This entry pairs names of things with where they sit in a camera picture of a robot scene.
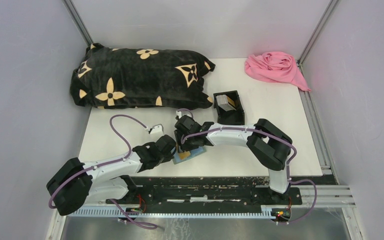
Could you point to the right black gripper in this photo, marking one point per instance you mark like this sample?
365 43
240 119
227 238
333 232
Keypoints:
182 147

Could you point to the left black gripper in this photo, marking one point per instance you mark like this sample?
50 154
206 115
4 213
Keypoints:
168 157

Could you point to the green card holder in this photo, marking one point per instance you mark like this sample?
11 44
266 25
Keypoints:
194 153

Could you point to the gold credit card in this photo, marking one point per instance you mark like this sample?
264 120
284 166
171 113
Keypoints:
183 156

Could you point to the black card box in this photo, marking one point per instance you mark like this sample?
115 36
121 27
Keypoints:
237 117

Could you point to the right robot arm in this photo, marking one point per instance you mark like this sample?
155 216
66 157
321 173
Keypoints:
270 146

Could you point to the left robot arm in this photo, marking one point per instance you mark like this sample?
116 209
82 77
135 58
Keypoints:
77 183

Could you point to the stack of cards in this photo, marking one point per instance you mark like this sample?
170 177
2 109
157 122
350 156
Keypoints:
225 102

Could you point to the black floral pillow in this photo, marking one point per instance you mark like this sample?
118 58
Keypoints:
121 78

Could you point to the pink cloth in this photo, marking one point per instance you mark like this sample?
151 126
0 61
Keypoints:
275 67

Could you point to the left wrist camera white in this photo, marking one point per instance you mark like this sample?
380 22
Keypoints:
155 130

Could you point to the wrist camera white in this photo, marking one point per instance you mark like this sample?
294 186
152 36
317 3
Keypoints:
184 112
155 130

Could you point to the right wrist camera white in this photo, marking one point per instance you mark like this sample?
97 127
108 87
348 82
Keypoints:
184 112

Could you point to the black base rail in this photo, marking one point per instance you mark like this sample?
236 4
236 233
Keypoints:
207 195

